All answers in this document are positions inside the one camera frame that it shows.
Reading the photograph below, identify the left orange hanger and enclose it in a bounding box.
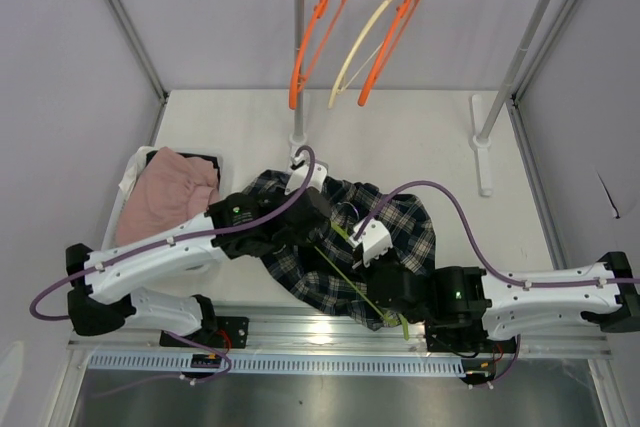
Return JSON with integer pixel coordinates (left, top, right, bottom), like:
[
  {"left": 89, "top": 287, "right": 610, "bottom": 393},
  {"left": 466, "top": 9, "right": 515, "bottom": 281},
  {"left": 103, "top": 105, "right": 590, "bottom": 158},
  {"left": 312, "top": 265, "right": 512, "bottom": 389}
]
[{"left": 288, "top": 0, "right": 357, "bottom": 111}]

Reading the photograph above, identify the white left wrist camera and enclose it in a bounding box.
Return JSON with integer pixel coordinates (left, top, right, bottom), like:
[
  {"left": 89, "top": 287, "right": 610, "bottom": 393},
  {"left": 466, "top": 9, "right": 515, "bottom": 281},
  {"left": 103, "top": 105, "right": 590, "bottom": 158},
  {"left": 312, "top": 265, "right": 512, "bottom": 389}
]
[{"left": 285, "top": 162, "right": 328, "bottom": 196}]

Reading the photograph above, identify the white slotted cable duct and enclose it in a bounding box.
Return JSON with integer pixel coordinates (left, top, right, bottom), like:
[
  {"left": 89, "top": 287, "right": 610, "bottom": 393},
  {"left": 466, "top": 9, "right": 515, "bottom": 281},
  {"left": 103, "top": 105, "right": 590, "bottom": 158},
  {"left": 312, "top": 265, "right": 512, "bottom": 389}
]
[{"left": 89, "top": 351, "right": 466, "bottom": 378}]

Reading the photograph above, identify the right orange hanger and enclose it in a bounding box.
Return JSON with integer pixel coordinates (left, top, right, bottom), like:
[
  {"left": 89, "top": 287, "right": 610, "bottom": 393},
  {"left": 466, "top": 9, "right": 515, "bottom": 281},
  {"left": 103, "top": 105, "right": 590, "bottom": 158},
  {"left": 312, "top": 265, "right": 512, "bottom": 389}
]
[{"left": 358, "top": 0, "right": 421, "bottom": 107}]

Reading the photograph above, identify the orange hanger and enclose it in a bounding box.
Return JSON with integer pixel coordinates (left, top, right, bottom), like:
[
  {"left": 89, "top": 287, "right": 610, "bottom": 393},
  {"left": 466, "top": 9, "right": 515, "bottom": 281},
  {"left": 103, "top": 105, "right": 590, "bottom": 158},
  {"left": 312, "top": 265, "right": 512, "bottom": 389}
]
[
  {"left": 288, "top": 0, "right": 357, "bottom": 111},
  {"left": 358, "top": 0, "right": 421, "bottom": 107}
]

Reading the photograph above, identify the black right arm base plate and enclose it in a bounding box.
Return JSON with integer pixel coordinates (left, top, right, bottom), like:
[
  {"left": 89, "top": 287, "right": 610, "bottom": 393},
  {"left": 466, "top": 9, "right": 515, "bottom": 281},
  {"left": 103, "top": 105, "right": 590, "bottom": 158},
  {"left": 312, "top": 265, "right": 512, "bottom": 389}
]
[{"left": 424, "top": 322, "right": 516, "bottom": 359}]

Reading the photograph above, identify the navy plaid skirt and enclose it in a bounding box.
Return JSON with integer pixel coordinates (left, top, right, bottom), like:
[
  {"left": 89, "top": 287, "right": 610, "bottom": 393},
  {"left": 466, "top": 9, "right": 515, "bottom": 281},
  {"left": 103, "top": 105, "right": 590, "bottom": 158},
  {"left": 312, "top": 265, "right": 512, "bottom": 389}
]
[{"left": 261, "top": 177, "right": 436, "bottom": 324}]

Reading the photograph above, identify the white perforated laundry basket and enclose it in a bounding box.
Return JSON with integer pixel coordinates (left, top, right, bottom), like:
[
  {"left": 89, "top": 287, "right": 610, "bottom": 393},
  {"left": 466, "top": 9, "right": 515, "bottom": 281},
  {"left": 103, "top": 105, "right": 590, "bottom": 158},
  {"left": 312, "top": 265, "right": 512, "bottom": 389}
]
[{"left": 98, "top": 145, "right": 234, "bottom": 276}]

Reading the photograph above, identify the cream hanger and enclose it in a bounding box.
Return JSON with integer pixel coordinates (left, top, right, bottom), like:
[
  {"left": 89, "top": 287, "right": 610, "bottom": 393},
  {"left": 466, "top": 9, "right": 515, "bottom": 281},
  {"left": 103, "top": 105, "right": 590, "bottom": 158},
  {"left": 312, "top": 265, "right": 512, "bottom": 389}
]
[{"left": 327, "top": 0, "right": 419, "bottom": 109}]

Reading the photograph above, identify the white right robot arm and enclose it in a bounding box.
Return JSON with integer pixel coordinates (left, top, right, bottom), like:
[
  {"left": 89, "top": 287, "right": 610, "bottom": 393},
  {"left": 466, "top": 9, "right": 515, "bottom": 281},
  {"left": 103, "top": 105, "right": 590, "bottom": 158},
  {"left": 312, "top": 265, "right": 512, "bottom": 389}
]
[{"left": 355, "top": 252, "right": 639, "bottom": 355}]

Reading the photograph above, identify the white clothes rack with rail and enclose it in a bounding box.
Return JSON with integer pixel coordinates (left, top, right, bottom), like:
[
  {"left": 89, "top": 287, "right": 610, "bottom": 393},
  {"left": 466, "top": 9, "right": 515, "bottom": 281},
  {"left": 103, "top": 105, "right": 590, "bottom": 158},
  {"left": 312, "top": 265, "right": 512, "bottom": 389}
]
[{"left": 288, "top": 0, "right": 551, "bottom": 198}]

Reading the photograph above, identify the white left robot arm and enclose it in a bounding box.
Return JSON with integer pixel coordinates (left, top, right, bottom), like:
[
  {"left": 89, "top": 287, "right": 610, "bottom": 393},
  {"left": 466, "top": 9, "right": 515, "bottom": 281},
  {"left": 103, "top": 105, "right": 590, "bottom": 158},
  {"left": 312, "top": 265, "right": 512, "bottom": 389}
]
[{"left": 66, "top": 187, "right": 331, "bottom": 347}]

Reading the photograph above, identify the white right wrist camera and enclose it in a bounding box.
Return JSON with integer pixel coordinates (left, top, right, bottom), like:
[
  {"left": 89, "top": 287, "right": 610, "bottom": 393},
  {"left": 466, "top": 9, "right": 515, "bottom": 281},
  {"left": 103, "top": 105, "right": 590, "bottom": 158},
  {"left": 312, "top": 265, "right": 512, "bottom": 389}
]
[{"left": 347, "top": 220, "right": 393, "bottom": 268}]

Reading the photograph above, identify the green hanger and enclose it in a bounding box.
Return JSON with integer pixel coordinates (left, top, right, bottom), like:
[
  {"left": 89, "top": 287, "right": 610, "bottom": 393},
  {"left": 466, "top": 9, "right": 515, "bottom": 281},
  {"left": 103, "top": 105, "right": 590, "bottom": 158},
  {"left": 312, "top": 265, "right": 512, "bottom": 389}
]
[{"left": 315, "top": 247, "right": 410, "bottom": 341}]

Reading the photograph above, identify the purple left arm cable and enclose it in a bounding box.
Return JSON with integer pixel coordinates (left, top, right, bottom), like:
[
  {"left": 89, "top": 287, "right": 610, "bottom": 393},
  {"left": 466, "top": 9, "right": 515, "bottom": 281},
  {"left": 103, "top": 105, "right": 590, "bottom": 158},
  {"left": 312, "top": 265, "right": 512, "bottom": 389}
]
[{"left": 29, "top": 145, "right": 317, "bottom": 322}]

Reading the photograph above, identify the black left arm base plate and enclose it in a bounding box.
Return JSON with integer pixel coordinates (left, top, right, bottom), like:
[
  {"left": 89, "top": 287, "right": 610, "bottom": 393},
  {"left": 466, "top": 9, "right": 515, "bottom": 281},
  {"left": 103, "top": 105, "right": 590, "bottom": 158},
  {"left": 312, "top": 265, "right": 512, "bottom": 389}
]
[{"left": 159, "top": 316, "right": 249, "bottom": 350}]

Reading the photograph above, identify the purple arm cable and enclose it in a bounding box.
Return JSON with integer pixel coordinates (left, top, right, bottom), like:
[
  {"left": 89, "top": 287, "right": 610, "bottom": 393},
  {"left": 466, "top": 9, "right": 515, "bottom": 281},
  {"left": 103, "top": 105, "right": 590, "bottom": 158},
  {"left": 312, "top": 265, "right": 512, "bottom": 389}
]
[
  {"left": 29, "top": 145, "right": 317, "bottom": 322},
  {"left": 357, "top": 179, "right": 640, "bottom": 291}
]

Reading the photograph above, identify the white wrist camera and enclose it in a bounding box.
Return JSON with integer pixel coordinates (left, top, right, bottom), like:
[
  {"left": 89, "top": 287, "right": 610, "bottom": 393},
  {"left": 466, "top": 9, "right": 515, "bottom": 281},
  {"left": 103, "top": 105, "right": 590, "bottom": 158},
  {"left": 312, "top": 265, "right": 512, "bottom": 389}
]
[
  {"left": 347, "top": 220, "right": 393, "bottom": 268},
  {"left": 285, "top": 162, "right": 328, "bottom": 196}
]

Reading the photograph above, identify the pink garment in basket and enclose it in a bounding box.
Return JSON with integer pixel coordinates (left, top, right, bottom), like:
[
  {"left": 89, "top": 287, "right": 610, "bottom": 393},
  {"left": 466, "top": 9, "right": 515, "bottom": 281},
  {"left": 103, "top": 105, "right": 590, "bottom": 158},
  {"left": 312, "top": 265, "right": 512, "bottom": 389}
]
[{"left": 115, "top": 146, "right": 222, "bottom": 248}]

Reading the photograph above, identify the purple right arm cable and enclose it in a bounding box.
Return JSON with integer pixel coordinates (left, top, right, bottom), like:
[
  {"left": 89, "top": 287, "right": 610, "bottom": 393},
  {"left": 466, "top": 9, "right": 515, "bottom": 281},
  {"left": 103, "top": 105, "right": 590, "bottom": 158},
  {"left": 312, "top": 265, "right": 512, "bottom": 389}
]
[{"left": 357, "top": 179, "right": 640, "bottom": 291}]

